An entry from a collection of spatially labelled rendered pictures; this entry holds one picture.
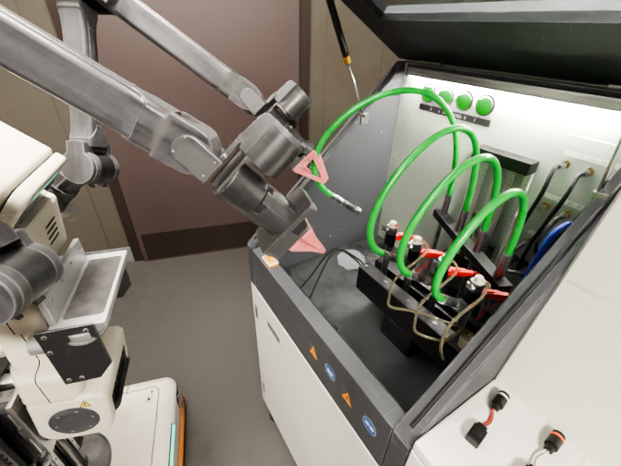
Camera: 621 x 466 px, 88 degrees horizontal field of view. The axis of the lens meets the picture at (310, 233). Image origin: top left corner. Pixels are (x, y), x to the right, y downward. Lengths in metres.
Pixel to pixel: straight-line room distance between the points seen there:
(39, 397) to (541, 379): 1.01
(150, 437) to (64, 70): 1.26
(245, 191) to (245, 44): 1.83
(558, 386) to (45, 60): 0.84
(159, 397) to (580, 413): 1.34
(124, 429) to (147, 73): 1.76
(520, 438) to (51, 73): 0.82
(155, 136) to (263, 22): 1.84
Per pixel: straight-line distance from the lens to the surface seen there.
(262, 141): 0.42
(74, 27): 0.98
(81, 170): 0.91
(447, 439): 0.66
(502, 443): 0.70
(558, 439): 0.72
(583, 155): 0.89
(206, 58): 0.84
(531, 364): 0.72
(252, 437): 1.71
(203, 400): 1.84
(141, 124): 0.43
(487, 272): 0.80
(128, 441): 1.51
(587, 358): 0.69
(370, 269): 0.91
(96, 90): 0.45
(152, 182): 2.42
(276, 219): 0.45
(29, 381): 0.96
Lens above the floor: 1.54
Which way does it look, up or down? 33 degrees down
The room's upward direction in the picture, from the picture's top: 2 degrees clockwise
